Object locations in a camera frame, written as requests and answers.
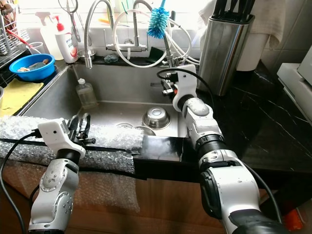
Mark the blue bottle brush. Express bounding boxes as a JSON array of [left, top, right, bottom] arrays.
[[147, 0, 171, 40]]

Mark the blue plastic bowl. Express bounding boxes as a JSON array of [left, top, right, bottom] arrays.
[[8, 53, 56, 82]]

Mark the steel knife block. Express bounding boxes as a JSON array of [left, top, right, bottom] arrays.
[[197, 0, 257, 96]]

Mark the white appliance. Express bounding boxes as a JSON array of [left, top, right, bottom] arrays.
[[276, 43, 312, 123]]

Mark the green scrub sponge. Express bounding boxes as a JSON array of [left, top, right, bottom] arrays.
[[103, 53, 120, 64]]

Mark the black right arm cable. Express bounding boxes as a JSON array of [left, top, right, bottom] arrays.
[[156, 67, 215, 106]]

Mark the clear plastic bottle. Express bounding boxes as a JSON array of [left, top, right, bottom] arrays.
[[75, 78, 98, 109]]

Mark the white looped hose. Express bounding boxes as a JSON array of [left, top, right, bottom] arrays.
[[112, 8, 194, 69]]

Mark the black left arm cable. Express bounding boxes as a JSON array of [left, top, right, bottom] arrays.
[[0, 127, 42, 234]]

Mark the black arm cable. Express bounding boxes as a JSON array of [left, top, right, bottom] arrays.
[[0, 127, 42, 234], [156, 67, 215, 106]]

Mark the small orange object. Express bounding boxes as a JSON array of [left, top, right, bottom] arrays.
[[285, 209, 306, 233]]

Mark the wooden base cabinet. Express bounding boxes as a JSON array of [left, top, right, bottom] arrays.
[[0, 163, 293, 234]]

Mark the white round container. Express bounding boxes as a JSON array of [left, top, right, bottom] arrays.
[[236, 29, 269, 72]]

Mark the small upturned steel bowl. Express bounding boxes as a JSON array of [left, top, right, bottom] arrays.
[[142, 107, 172, 130]]

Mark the white red pump soap bottle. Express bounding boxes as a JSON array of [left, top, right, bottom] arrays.
[[53, 15, 79, 64]]

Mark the small steel cup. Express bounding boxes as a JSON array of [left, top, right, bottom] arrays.
[[76, 48, 94, 62]]

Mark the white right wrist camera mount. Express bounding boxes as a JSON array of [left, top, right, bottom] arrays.
[[171, 64, 198, 112]]

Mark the stainless steel sink basin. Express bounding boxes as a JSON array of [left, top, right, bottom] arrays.
[[19, 63, 189, 140]]

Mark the hanging metal wire strainer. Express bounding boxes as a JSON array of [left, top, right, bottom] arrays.
[[57, 0, 81, 45]]

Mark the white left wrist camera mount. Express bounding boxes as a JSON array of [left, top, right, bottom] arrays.
[[36, 118, 86, 157]]

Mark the wire dish rack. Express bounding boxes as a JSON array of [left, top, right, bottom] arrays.
[[0, 0, 30, 67]]

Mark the yellow cloth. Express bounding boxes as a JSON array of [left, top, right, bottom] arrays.
[[0, 78, 45, 118]]

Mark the white spray bottle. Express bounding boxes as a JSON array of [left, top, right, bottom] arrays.
[[35, 10, 64, 62]]

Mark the flexible steel spring faucet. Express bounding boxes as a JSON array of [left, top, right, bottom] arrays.
[[83, 0, 113, 69]]

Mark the chrome gooseneck faucet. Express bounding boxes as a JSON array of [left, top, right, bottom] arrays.
[[104, 0, 152, 62]]

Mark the clear bubble wrap sheet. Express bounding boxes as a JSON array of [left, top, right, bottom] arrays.
[[0, 114, 145, 213]]

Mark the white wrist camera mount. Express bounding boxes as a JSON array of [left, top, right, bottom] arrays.
[[36, 118, 86, 157], [171, 64, 198, 112]]

